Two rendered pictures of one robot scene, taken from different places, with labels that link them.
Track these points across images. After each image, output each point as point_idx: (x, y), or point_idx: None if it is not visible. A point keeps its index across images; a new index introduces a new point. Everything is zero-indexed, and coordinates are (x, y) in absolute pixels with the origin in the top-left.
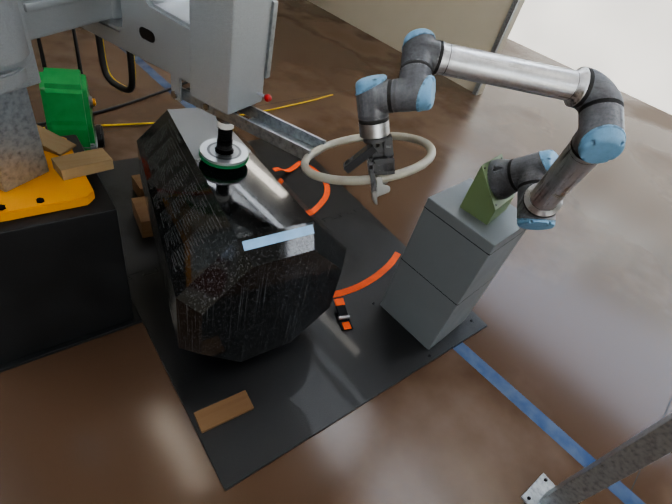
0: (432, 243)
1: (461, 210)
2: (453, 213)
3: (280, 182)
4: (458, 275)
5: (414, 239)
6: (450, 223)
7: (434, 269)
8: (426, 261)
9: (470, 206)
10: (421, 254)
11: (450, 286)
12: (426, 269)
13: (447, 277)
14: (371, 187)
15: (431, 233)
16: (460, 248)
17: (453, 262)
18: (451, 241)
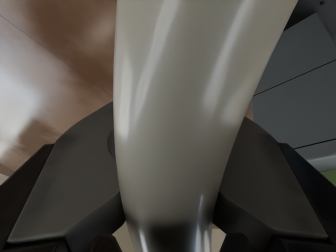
0: (321, 107)
1: (335, 166)
2: (332, 158)
3: None
4: (267, 115)
5: None
6: (322, 145)
7: (293, 93)
8: (309, 88)
9: (332, 179)
10: (322, 86)
11: (266, 100)
12: (301, 84)
13: (275, 102)
14: (18, 170)
15: (334, 113)
16: (286, 135)
17: (281, 118)
18: (302, 131)
